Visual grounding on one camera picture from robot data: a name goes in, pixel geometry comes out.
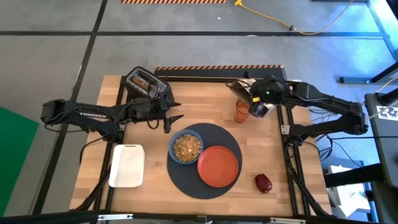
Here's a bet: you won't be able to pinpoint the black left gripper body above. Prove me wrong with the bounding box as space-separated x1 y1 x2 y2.
130 95 172 125

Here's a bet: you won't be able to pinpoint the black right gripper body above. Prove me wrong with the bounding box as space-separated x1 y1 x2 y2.
259 76 289 105

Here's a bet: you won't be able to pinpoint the black toaster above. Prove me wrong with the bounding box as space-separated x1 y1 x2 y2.
121 66 175 104

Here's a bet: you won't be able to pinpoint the light blue bowl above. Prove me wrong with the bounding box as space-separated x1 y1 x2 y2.
168 129 205 165

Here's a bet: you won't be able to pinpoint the orange translucent plastic tumbler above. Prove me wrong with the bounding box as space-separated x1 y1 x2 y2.
233 98 251 124

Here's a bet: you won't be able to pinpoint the brown toast slice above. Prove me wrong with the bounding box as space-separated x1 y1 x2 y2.
131 77 150 91

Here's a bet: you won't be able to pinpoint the golden cereal flakes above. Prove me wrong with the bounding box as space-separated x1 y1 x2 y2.
173 134 203 164

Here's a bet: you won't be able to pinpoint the black ramp with hazard stripes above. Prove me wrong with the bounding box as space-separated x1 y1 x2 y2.
154 64 288 83

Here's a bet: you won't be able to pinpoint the white rectangular baking dish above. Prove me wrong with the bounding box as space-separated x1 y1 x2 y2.
108 144 146 189

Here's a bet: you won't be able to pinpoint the dark round woven placemat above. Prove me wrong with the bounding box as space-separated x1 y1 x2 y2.
166 122 243 200

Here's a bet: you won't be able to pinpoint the orange plate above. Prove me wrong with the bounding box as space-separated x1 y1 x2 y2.
197 145 240 189

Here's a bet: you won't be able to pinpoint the dark red apple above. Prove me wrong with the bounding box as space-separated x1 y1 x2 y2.
254 173 274 195

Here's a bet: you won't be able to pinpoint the black white marker tag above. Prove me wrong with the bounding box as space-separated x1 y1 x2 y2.
376 105 398 122

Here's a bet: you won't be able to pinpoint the grey side desk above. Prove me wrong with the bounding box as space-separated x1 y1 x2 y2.
323 91 398 224

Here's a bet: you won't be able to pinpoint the white cardboard box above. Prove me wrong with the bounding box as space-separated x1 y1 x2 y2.
327 164 371 219

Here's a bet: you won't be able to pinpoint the green floor mat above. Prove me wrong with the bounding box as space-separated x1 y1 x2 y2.
0 106 40 217

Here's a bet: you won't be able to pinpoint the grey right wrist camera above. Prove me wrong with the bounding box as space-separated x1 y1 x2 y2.
248 101 276 119

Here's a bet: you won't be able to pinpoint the yellow extension cable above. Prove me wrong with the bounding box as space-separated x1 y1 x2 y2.
233 0 355 36

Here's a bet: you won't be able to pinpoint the black aluminium table frame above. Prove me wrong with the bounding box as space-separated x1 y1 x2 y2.
0 74 398 224

